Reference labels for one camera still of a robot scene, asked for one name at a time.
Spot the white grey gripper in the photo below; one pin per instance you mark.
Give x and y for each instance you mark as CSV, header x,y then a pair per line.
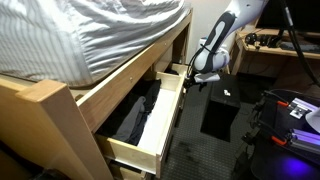
x,y
206,78

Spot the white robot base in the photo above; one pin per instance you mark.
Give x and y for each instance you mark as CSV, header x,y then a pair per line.
x,y
315,120

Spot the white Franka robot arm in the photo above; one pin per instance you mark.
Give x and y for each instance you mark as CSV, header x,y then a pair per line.
x,y
216,56

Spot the low wooden drawer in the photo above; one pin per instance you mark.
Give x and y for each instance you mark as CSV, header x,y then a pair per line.
x,y
125,173

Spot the black folded garment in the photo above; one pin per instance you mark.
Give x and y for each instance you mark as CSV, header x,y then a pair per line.
x,y
151,93

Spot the small white object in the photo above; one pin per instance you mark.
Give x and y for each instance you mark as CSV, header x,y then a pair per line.
x,y
227,92

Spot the black box stool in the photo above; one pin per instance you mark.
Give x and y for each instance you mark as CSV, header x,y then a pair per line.
x,y
220,110

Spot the grey folded garment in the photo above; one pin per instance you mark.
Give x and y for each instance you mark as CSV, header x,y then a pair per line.
x,y
131,121

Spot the black headphones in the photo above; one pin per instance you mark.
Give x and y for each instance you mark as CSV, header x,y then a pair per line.
x,y
250,38

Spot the light wooden desk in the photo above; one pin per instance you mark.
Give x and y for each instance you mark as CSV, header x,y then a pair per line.
x,y
266,50

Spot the black desk gadget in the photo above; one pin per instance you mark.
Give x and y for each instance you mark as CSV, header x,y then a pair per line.
x,y
269,40

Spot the orange clamp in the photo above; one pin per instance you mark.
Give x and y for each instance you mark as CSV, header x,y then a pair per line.
x,y
278,140
282,103

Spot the grey striped mattress sheet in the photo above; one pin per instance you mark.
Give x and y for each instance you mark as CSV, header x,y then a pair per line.
x,y
83,36

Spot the black robot cart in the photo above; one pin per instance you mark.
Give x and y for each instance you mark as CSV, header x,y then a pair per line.
x,y
276,160

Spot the dark keyboard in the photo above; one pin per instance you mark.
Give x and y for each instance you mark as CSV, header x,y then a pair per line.
x,y
301,47

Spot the black monitor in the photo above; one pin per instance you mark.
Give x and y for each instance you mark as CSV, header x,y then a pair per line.
x,y
303,15

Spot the short aluminium extrusion rail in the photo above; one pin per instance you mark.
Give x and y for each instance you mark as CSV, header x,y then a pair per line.
x,y
301,108

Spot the long aluminium extrusion rail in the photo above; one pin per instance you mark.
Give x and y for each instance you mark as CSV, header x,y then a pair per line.
x,y
305,140

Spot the light wooden bed frame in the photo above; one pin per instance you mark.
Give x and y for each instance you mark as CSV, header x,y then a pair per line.
x,y
50,126

